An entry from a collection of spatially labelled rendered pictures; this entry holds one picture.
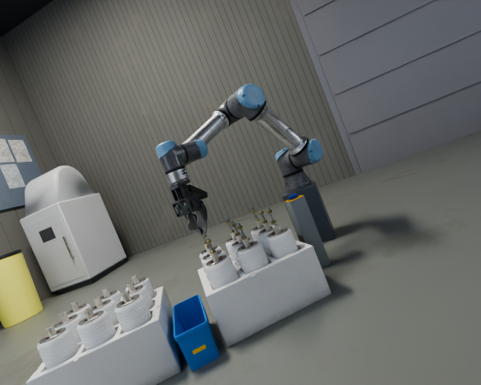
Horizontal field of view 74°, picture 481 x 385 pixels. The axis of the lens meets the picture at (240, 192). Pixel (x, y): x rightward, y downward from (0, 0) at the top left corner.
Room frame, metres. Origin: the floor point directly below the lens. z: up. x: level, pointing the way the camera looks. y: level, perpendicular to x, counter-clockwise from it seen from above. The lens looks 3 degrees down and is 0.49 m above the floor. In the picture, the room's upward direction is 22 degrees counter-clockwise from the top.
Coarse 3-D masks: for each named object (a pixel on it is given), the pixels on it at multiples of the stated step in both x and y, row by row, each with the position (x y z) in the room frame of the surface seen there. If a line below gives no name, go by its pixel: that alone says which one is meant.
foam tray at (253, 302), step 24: (288, 264) 1.03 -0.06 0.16; (312, 264) 1.05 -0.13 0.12; (240, 288) 1.00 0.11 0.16; (264, 288) 1.01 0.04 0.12; (288, 288) 1.03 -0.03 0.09; (312, 288) 1.04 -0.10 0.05; (216, 312) 0.98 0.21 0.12; (240, 312) 0.99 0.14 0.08; (264, 312) 1.01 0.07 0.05; (288, 312) 1.02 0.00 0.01; (240, 336) 0.99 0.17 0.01
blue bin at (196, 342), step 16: (176, 304) 1.21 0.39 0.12; (192, 304) 1.22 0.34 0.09; (176, 320) 1.09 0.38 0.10; (192, 320) 1.21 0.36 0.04; (176, 336) 0.92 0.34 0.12; (192, 336) 0.93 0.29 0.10; (208, 336) 0.94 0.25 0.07; (192, 352) 0.93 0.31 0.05; (208, 352) 0.94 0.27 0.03; (192, 368) 0.93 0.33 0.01
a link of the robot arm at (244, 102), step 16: (240, 96) 1.39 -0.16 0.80; (256, 96) 1.40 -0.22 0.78; (240, 112) 1.44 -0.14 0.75; (256, 112) 1.42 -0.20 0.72; (272, 112) 1.47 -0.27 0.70; (272, 128) 1.49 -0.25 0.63; (288, 128) 1.51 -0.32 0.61; (288, 144) 1.54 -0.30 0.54; (304, 144) 1.53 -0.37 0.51; (320, 144) 1.59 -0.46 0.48; (304, 160) 1.58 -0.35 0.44
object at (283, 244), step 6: (288, 228) 1.12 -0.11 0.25; (282, 234) 1.07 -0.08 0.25; (288, 234) 1.08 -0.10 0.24; (270, 240) 1.08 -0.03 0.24; (276, 240) 1.07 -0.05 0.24; (282, 240) 1.07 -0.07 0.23; (288, 240) 1.07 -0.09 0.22; (294, 240) 1.10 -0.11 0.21; (270, 246) 1.09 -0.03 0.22; (276, 246) 1.07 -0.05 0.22; (282, 246) 1.07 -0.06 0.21; (288, 246) 1.07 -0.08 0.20; (294, 246) 1.08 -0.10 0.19; (276, 252) 1.08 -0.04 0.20; (282, 252) 1.07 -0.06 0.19; (288, 252) 1.07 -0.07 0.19; (276, 258) 1.09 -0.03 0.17
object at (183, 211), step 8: (176, 184) 1.12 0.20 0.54; (184, 184) 1.16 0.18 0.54; (176, 192) 1.13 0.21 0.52; (184, 192) 1.14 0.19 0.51; (176, 200) 1.14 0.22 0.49; (184, 200) 1.18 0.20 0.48; (192, 200) 1.15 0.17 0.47; (200, 200) 1.18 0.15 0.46; (176, 208) 1.14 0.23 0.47; (184, 208) 1.12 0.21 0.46; (192, 208) 1.12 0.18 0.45
